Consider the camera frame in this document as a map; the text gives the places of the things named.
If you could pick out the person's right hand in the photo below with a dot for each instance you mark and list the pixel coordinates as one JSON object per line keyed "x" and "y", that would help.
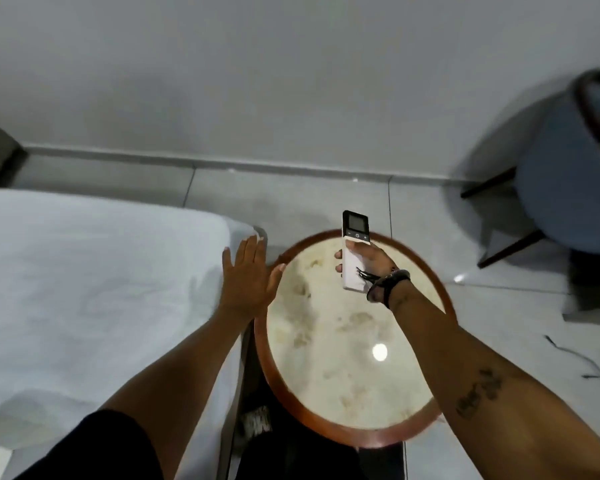
{"x": 377, "y": 267}

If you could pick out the bed with white sheet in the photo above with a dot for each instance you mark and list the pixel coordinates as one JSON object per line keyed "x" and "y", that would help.
{"x": 80, "y": 294}

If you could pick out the white remote control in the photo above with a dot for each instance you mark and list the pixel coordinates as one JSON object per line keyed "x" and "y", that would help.
{"x": 355, "y": 229}

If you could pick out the person's left thumb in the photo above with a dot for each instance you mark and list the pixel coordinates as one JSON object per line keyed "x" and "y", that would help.
{"x": 276, "y": 279}

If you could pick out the blue armchair with wooden legs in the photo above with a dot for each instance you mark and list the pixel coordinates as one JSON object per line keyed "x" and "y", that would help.
{"x": 565, "y": 179}

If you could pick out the person's left little finger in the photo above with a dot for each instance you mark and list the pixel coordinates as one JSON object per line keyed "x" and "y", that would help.
{"x": 228, "y": 262}

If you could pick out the black shirt sleeve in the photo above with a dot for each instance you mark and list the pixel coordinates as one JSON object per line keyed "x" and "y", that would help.
{"x": 95, "y": 449}

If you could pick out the person's left forearm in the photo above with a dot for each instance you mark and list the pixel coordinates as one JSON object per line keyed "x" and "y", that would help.
{"x": 180, "y": 384}

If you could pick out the round wood-rimmed side table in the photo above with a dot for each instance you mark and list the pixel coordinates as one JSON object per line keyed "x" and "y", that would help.
{"x": 330, "y": 344}

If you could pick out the person's right forearm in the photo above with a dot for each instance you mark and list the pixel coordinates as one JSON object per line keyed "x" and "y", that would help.
{"x": 480, "y": 394}

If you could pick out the person's right thumb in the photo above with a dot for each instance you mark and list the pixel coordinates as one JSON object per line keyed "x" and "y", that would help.
{"x": 362, "y": 248}

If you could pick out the person's left hand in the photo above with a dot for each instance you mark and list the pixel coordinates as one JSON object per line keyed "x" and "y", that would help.
{"x": 247, "y": 287}

